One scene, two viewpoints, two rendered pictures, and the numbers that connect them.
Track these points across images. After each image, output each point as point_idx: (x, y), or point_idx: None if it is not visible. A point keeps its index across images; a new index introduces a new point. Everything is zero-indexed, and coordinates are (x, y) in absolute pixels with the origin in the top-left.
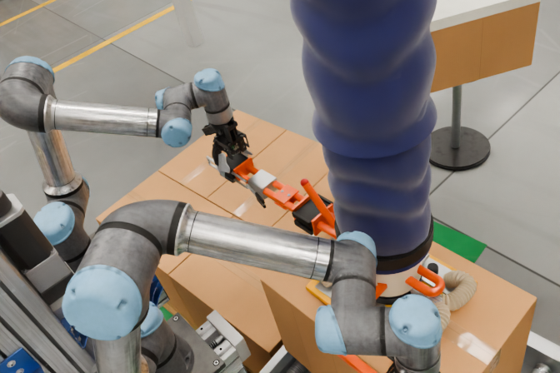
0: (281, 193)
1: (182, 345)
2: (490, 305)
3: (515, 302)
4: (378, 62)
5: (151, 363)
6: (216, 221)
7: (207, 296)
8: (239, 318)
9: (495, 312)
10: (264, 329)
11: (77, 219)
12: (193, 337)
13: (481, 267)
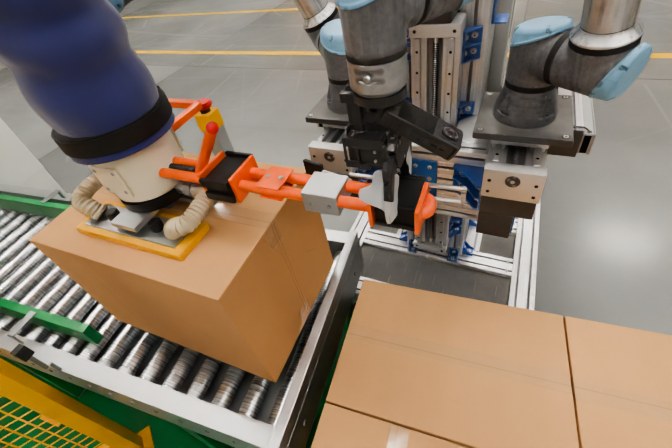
0: (281, 175)
1: (332, 93)
2: (76, 219)
3: (51, 228)
4: None
5: (317, 42)
6: None
7: (478, 307)
8: (417, 298)
9: (75, 215)
10: (381, 297)
11: (528, 52)
12: (341, 117)
13: (66, 251)
